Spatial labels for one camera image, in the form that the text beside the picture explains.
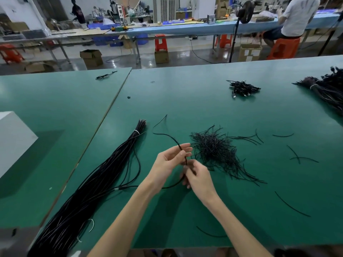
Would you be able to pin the black tripod stand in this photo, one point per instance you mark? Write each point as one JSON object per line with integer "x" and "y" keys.
{"x": 331, "y": 32}

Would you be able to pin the person's right hand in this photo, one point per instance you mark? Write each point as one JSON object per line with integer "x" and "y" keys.
{"x": 199, "y": 182}

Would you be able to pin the person's left hand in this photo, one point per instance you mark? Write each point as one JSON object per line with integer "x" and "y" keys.
{"x": 166, "y": 166}

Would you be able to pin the person's right forearm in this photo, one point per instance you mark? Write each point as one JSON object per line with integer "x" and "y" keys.
{"x": 238, "y": 230}

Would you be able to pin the red plastic stool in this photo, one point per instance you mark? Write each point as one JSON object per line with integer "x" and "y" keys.
{"x": 161, "y": 42}

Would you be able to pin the orange plastic stool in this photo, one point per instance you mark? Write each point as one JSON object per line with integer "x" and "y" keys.
{"x": 284, "y": 48}
{"x": 224, "y": 41}
{"x": 10, "y": 53}

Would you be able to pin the black fan on stand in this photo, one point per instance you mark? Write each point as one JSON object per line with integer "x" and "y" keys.
{"x": 246, "y": 10}

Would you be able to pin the open cardboard box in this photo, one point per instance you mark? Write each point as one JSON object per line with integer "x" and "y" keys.
{"x": 91, "y": 59}

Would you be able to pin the person's left forearm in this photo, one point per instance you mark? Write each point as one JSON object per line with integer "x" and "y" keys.
{"x": 123, "y": 224}

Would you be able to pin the small cardboard box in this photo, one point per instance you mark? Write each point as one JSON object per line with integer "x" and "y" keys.
{"x": 162, "y": 57}

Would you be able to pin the long blue workbench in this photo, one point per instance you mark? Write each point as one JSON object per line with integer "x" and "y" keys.
{"x": 214, "y": 28}

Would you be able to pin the large white box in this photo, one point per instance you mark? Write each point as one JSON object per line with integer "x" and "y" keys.
{"x": 13, "y": 139}

